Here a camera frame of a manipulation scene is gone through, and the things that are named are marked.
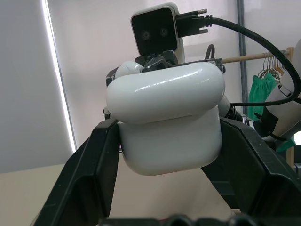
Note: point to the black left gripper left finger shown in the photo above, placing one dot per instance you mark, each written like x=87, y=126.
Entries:
x=94, y=164

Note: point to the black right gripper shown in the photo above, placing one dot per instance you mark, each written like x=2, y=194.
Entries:
x=157, y=61

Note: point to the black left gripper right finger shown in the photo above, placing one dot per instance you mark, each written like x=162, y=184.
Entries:
x=249, y=169

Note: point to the white earbud charging case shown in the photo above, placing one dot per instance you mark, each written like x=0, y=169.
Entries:
x=169, y=122

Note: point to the green garment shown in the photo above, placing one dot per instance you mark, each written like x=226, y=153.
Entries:
x=261, y=94

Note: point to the grey metal pole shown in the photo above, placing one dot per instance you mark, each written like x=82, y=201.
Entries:
x=242, y=35

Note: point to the white LED light strip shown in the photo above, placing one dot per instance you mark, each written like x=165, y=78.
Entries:
x=60, y=77

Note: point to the wooden clothes rack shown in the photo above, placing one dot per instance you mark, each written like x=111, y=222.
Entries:
x=254, y=56

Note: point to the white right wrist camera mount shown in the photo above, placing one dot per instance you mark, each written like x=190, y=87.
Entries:
x=155, y=30

